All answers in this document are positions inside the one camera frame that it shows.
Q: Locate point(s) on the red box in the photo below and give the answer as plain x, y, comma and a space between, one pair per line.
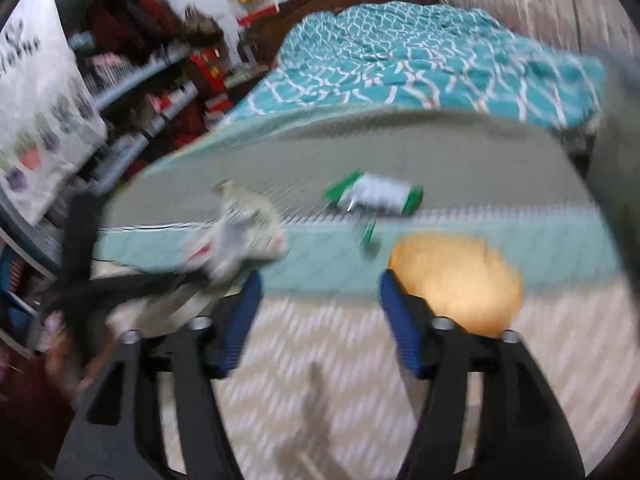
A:
205, 70

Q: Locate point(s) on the person's left hand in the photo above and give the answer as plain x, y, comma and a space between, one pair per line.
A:
60, 360

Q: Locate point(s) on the beige zigzag tablecloth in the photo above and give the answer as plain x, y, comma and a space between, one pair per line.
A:
325, 340

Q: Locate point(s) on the red bags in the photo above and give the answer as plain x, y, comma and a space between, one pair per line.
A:
115, 15

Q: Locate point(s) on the orange peel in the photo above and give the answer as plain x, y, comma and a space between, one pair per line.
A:
460, 285

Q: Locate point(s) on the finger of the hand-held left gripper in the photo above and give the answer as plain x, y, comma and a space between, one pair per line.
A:
145, 285

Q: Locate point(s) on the brown handbag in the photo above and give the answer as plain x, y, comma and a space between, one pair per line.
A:
200, 30

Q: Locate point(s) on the cactus printed cloth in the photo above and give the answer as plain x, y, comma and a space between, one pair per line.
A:
35, 110

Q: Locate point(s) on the clear plastic wrapper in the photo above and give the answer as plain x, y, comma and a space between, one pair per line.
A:
235, 240

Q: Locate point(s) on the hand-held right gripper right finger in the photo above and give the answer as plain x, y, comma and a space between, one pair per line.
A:
400, 325

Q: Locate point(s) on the grey shelf rack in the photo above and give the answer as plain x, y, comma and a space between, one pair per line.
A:
145, 70

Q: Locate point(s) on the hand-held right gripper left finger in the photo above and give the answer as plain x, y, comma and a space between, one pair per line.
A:
242, 320

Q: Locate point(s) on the teal patterned blanket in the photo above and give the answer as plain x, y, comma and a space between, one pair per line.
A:
400, 60

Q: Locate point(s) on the small green scrap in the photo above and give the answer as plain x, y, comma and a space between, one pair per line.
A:
369, 232

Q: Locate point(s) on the green and white packet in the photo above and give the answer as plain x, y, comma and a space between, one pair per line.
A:
380, 195

